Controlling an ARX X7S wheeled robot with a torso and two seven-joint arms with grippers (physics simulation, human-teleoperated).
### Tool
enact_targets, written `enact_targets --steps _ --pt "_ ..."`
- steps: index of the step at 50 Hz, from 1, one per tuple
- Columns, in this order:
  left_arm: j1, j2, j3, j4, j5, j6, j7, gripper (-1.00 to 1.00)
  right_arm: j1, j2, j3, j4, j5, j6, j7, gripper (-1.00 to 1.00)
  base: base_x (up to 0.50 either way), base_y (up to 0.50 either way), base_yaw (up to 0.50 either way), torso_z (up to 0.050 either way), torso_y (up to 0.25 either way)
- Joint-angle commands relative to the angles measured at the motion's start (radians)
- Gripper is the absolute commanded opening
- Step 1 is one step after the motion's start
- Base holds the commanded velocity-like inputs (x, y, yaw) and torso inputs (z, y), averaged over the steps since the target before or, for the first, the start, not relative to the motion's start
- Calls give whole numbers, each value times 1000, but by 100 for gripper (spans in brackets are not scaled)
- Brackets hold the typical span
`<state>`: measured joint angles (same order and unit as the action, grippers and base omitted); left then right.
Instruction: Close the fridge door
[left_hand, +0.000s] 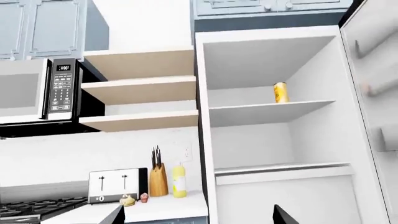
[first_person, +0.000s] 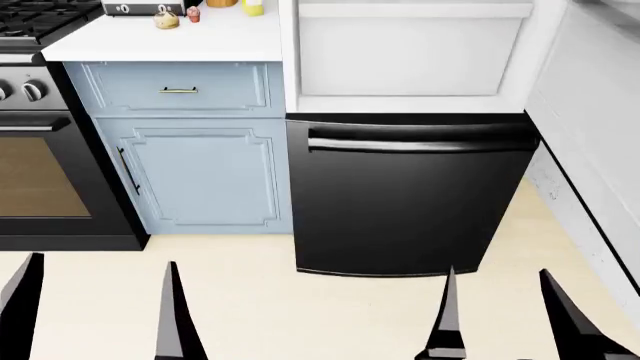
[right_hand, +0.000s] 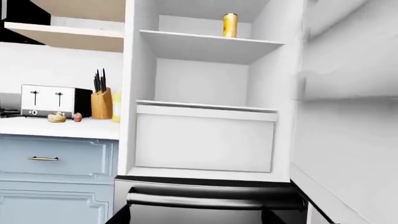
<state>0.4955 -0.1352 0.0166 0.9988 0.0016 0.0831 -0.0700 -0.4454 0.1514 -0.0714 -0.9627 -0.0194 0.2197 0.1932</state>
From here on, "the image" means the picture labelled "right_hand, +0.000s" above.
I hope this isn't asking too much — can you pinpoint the white fridge door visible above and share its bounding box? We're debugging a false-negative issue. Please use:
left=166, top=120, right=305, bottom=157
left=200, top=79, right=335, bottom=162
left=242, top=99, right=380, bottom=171
left=289, top=0, right=398, bottom=224

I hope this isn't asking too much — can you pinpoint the white fridge crisper drawer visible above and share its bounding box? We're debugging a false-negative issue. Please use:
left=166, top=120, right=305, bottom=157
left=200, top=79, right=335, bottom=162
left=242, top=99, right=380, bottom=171
left=134, top=104, right=278, bottom=174

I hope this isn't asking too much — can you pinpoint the white open fridge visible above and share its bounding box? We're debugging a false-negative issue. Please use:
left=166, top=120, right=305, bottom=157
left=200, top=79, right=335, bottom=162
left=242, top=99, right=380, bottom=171
left=113, top=0, right=308, bottom=185

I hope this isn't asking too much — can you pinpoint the white fridge shelf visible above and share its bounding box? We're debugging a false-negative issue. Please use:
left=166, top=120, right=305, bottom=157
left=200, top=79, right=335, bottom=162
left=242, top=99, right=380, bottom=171
left=139, top=29, right=286, bottom=65

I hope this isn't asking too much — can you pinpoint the light blue cabinet door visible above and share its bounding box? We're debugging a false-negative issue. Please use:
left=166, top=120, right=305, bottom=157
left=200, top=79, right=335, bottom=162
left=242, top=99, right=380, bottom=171
left=0, top=180, right=115, bottom=224

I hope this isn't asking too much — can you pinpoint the yellow bottle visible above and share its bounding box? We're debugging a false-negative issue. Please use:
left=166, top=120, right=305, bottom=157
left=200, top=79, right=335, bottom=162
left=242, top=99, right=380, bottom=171
left=111, top=91, right=123, bottom=123

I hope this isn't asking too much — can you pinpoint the yellow drink can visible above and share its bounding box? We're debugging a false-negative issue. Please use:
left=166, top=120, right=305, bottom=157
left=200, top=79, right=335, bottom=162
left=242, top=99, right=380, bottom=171
left=221, top=12, right=239, bottom=39

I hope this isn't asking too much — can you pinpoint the black freezer drawer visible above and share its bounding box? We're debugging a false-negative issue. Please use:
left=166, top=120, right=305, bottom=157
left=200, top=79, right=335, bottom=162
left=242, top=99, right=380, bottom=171
left=104, top=175, right=309, bottom=224

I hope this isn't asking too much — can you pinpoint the wooden knife block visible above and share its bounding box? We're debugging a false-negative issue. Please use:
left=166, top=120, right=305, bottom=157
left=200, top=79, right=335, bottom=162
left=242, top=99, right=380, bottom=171
left=90, top=68, right=113, bottom=120

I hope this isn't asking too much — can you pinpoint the white kitchen counter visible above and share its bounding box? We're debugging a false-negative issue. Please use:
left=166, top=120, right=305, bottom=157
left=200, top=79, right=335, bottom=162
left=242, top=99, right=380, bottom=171
left=0, top=116, right=121, bottom=141

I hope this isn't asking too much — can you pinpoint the tan pastry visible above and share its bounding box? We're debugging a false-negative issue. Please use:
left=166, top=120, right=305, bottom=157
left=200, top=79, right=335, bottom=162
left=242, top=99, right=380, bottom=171
left=47, top=111, right=67, bottom=123

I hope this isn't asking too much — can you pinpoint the silver toaster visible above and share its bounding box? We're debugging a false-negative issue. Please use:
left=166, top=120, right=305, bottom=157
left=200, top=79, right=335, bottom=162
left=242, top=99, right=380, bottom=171
left=21, top=84, right=93, bottom=119

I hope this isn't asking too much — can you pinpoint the light blue cabinet drawer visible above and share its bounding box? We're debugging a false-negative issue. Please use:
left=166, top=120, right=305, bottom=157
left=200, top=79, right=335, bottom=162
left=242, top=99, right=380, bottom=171
left=0, top=133, right=120, bottom=180

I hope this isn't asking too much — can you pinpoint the black freezer drawer handle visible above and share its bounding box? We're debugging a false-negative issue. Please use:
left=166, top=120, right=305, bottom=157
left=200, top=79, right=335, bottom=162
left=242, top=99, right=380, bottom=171
left=126, top=186, right=307, bottom=211

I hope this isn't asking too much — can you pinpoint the beige wall shelf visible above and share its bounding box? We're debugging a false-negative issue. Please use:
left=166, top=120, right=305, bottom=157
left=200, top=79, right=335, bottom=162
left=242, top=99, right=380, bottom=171
left=3, top=21, right=125, bottom=54

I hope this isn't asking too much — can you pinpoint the brass drawer handle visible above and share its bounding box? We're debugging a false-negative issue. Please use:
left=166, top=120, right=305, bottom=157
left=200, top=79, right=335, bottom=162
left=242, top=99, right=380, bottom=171
left=27, top=156, right=59, bottom=162

